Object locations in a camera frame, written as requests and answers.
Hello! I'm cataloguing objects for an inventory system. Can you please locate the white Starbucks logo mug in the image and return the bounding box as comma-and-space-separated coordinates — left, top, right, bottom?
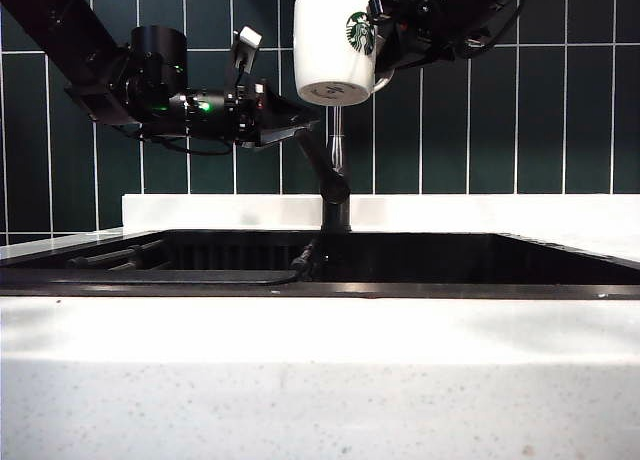
292, 0, 395, 106

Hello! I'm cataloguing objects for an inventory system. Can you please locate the black sink basin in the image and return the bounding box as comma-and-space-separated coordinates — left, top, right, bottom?
0, 228, 640, 301

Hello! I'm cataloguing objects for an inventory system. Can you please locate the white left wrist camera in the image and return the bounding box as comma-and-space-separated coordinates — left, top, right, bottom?
232, 25, 265, 75

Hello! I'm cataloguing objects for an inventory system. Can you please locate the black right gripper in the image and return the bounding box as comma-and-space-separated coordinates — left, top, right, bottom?
367, 0, 482, 77

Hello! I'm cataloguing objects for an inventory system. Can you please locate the black sink drain rack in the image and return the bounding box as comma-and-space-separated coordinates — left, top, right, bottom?
39, 238, 321, 287

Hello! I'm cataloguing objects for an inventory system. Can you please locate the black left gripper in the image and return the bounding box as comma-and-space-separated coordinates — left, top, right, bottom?
168, 78, 321, 150

